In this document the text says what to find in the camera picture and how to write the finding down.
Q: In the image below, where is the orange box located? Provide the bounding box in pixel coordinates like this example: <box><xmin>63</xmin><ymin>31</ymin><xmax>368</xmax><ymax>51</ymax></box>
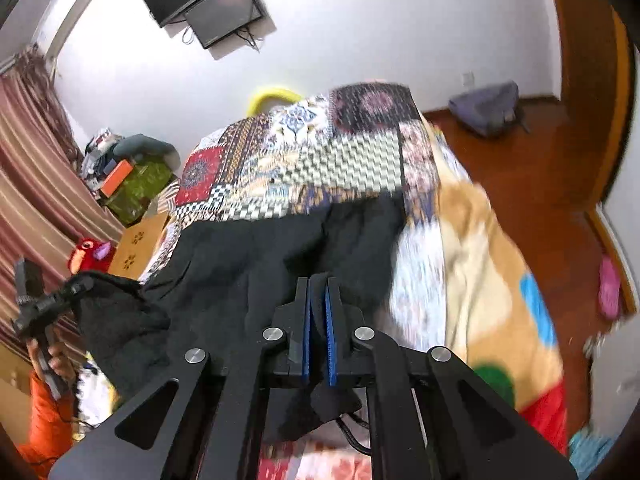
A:
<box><xmin>100</xmin><ymin>159</ymin><xmax>134</xmax><ymax>197</ymax></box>

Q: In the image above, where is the yellow hoop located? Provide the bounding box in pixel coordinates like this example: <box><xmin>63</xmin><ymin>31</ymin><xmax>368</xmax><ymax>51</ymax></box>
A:
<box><xmin>245</xmin><ymin>88</ymin><xmax>303</xmax><ymax>117</ymax></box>

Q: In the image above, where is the grey backpack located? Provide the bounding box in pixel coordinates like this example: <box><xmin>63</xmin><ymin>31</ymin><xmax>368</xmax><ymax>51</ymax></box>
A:
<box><xmin>448</xmin><ymin>80</ymin><xmax>530</xmax><ymax>138</ymax></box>

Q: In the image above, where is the brown wooden board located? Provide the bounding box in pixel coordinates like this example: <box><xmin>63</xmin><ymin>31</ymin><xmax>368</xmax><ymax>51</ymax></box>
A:
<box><xmin>107</xmin><ymin>212</ymin><xmax>169</xmax><ymax>280</ymax></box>

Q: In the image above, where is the red plush toy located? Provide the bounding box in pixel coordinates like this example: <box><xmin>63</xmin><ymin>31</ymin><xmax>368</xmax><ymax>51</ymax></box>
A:
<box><xmin>67</xmin><ymin>238</ymin><xmax>116</xmax><ymax>275</ymax></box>

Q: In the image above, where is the orange sleeve forearm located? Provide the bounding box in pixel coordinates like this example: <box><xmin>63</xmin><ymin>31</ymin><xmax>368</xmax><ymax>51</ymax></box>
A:
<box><xmin>17</xmin><ymin>372</ymin><xmax>74</xmax><ymax>479</ymax></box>

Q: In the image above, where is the brown wooden door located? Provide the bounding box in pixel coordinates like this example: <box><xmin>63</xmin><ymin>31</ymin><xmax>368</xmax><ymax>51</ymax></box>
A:
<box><xmin>554</xmin><ymin>0</ymin><xmax>634</xmax><ymax>209</ymax></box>

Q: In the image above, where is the person left hand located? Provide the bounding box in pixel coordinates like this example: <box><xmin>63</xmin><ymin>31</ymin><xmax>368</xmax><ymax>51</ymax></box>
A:
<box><xmin>26</xmin><ymin>327</ymin><xmax>77</xmax><ymax>386</ymax></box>

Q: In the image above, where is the tan fleece blanket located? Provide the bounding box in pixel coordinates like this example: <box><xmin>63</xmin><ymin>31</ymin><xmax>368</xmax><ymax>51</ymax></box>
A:
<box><xmin>426</xmin><ymin>124</ymin><xmax>567</xmax><ymax>453</ymax></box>

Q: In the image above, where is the pink clog shoe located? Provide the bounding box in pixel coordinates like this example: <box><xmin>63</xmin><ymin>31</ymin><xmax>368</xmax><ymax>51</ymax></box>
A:
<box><xmin>598</xmin><ymin>257</ymin><xmax>622</xmax><ymax>321</ymax></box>

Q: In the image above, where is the green camouflage bag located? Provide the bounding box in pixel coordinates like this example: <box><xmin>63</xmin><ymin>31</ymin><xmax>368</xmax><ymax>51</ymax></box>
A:
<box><xmin>103</xmin><ymin>158</ymin><xmax>174</xmax><ymax>226</ymax></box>

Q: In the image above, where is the patchwork patterned bedspread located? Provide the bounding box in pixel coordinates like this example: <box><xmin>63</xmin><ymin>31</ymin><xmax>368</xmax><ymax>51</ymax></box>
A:
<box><xmin>140</xmin><ymin>82</ymin><xmax>469</xmax><ymax>351</ymax></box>

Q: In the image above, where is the small black wall monitor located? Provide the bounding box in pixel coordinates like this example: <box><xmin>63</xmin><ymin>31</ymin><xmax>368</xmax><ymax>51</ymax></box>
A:
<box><xmin>184</xmin><ymin>0</ymin><xmax>265</xmax><ymax>49</ymax></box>

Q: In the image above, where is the dark green cushion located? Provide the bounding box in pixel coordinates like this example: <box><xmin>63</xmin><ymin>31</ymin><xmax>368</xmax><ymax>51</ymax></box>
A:
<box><xmin>113</xmin><ymin>133</ymin><xmax>181</xmax><ymax>171</ymax></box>

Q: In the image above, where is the striped red curtain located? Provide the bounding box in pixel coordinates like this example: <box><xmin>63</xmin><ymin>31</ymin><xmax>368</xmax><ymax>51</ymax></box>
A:
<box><xmin>1</xmin><ymin>46</ymin><xmax>122</xmax><ymax>356</ymax></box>

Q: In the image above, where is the black zip hoodie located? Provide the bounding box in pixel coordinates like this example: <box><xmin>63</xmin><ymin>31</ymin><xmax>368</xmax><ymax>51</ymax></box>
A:
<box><xmin>73</xmin><ymin>193</ymin><xmax>405</xmax><ymax>398</ymax></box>

